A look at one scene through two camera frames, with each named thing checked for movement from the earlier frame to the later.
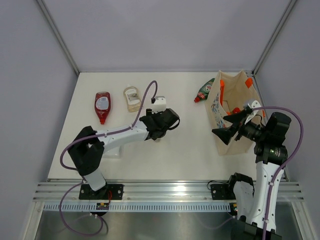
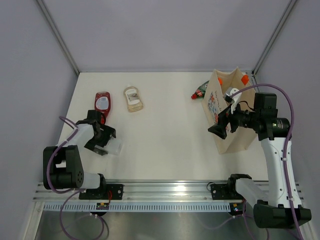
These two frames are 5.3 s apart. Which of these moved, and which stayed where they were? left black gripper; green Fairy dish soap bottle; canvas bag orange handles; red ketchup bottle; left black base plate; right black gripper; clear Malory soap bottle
Moved: left black gripper; canvas bag orange handles; green Fairy dish soap bottle; right black gripper
Stayed: clear Malory soap bottle; red ketchup bottle; left black base plate
